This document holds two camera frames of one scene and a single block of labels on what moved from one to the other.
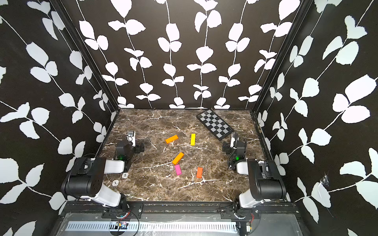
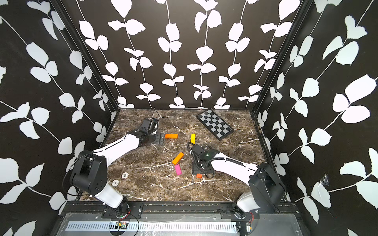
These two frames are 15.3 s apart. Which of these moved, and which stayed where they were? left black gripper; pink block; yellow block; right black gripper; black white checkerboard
Moved: left black gripper; right black gripper
Stayed: yellow block; black white checkerboard; pink block
